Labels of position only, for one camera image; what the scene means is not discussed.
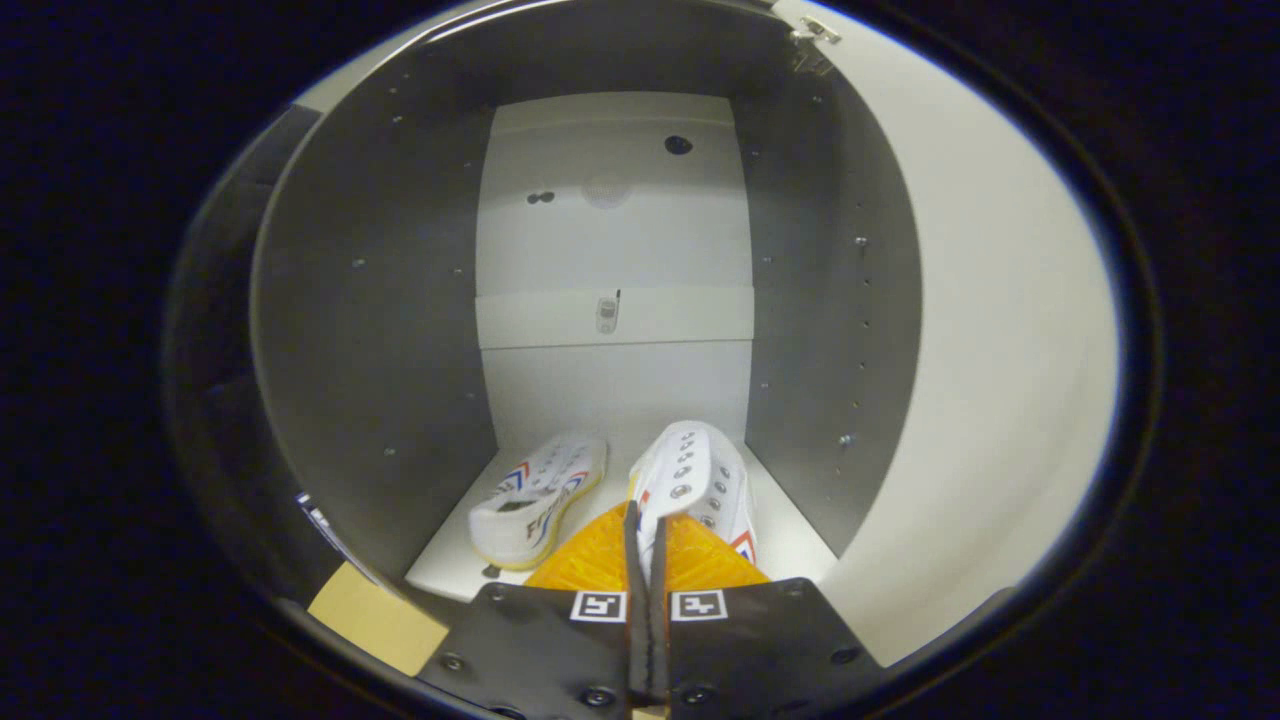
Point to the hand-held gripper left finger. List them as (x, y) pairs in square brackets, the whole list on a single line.
[(540, 650)]

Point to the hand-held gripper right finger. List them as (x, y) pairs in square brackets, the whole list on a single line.
[(760, 650)]

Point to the white striped shoe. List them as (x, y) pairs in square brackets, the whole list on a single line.
[(695, 470), (535, 500)]

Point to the white shoe cabinet door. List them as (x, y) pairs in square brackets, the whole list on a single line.
[(1000, 350)]

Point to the grey shoe cabinet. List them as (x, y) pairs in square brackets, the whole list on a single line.
[(380, 300)]

